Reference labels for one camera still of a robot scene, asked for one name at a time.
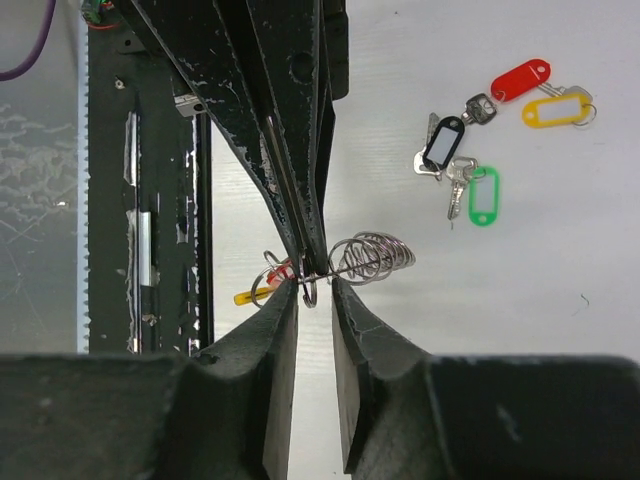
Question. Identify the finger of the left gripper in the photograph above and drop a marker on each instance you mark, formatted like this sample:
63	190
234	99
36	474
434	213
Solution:
213	45
304	48

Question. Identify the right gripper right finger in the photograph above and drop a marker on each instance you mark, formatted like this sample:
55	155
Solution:
391	423

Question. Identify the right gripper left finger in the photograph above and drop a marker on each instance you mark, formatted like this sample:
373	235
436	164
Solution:
232	412

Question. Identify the key with black tag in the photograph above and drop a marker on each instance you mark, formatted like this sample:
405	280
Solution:
444	134

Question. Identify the metal keyring holder yellow tip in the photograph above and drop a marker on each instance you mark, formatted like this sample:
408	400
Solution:
362	259

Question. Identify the key with red tag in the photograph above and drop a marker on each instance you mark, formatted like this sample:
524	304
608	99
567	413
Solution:
283	271
533	74

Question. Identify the left status led board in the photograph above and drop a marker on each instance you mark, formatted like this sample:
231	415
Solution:
99	14

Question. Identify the key with yellow tag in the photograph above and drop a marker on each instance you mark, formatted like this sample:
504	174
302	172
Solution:
562	110

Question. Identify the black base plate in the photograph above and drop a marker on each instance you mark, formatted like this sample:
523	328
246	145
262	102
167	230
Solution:
150	212

